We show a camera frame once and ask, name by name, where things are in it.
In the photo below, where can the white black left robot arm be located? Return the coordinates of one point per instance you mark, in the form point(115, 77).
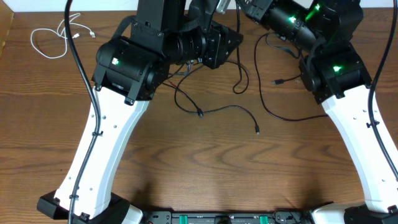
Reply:
point(129, 68)

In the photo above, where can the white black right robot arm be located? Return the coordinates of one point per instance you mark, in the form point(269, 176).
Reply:
point(338, 79)

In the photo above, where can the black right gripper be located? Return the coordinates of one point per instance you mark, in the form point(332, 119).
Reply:
point(260, 12)

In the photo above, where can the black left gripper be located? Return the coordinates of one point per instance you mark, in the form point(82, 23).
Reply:
point(223, 46)

